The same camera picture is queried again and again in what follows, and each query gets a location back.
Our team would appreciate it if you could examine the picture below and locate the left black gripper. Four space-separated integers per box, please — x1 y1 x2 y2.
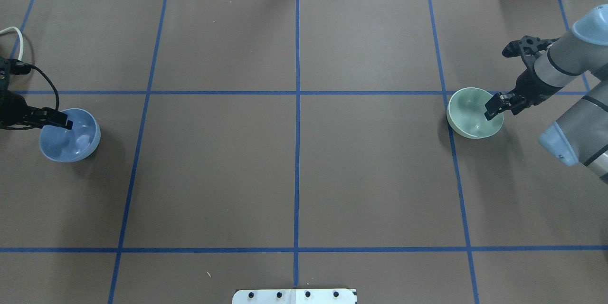
0 91 73 130

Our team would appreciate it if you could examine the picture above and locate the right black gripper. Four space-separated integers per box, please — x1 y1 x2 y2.
484 70 547 121

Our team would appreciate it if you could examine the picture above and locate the blue bowl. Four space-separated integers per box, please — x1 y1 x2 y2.
39 108 101 163

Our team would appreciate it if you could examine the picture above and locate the green bowl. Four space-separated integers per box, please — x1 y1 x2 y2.
446 87 504 139

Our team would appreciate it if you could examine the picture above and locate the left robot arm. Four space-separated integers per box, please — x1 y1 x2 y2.
0 57 73 131

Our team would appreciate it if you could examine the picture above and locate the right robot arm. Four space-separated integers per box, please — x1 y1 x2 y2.
484 4 608 183

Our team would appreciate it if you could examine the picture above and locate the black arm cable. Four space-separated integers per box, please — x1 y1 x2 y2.
9 59 60 130

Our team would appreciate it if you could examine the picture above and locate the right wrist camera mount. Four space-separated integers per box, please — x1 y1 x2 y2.
502 35 560 71

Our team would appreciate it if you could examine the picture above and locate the white toaster power cord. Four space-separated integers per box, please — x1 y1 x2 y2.
0 27 24 60

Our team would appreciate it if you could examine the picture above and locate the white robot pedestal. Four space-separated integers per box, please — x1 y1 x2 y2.
232 288 358 304

